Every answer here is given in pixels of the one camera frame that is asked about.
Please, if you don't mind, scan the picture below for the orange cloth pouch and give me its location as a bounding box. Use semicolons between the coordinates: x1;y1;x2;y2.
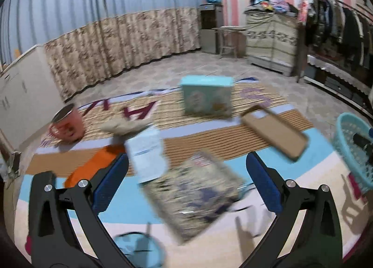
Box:
64;145;126;188

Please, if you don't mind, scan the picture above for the teal plastic laundry basket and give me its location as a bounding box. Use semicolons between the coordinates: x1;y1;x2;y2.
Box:
332;113;372;194

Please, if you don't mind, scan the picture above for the brown phone case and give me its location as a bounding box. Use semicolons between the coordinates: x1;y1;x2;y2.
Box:
240;105;308;161

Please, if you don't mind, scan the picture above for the clothes rack with garments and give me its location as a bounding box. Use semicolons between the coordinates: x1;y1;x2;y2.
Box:
298;0;372;115

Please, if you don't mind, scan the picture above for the pink cartoon mug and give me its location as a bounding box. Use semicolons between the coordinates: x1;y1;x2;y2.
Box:
49;103;85;143

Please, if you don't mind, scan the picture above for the patterned snack packet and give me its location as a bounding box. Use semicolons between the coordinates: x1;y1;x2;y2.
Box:
142;151;247;244

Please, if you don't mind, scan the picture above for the white printed paper card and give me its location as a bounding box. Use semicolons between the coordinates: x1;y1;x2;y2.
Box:
124;126;169;183

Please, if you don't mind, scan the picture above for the beige crumpled cloth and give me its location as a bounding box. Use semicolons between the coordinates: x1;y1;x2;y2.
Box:
100;118;152;136

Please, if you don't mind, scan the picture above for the cloth covered cabinet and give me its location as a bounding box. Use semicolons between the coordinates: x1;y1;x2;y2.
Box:
245;11;298;77

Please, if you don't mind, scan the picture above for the colourful cartoon blanket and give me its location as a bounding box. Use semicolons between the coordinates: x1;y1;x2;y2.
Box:
13;79;370;267

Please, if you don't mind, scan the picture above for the white cabinet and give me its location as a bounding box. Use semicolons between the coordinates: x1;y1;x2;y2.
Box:
1;45;65;151

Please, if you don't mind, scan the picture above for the teal cardboard box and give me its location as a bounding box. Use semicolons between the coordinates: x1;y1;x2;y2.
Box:
180;75;234;118

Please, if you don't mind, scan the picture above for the small metal stool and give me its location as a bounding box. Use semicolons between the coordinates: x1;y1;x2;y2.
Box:
214;26;247;59

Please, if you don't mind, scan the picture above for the pile of folded clothes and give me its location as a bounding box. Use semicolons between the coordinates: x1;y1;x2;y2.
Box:
249;0;290;13

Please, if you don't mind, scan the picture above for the silver water dispenser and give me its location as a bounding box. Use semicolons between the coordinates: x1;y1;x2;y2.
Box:
199;3;224;54

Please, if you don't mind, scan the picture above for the blue floral curtain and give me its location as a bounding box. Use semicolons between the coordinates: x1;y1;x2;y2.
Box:
1;0;200;100

